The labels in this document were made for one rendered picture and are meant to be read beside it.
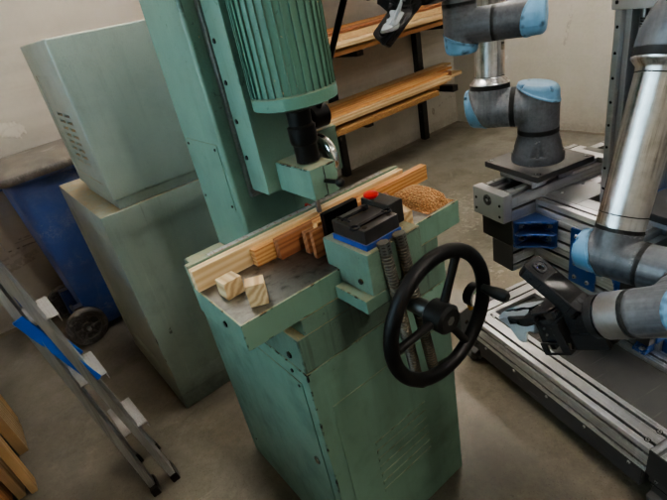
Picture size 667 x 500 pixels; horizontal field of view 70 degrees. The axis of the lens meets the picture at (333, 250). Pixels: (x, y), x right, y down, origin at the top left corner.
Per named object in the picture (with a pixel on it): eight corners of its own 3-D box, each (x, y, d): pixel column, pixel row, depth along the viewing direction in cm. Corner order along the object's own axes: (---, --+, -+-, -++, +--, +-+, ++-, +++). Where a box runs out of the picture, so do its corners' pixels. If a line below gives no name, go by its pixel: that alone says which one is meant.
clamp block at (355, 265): (372, 298, 90) (365, 257, 86) (329, 276, 100) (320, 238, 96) (426, 264, 97) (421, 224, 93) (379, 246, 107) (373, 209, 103)
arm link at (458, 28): (490, 53, 106) (488, -3, 101) (440, 59, 111) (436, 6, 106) (496, 46, 112) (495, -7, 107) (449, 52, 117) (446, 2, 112)
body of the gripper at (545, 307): (541, 355, 85) (604, 356, 74) (520, 312, 85) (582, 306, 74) (565, 335, 89) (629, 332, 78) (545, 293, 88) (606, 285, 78)
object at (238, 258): (199, 293, 97) (191, 272, 95) (195, 290, 99) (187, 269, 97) (404, 187, 127) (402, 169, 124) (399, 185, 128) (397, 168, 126)
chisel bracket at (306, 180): (317, 207, 103) (309, 171, 99) (282, 195, 113) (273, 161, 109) (343, 195, 106) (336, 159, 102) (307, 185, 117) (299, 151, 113)
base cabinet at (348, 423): (359, 571, 131) (305, 379, 98) (254, 448, 174) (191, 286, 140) (464, 465, 153) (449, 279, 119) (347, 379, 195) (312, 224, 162)
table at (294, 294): (275, 378, 80) (266, 350, 77) (200, 311, 103) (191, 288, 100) (494, 231, 110) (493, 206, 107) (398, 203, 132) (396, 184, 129)
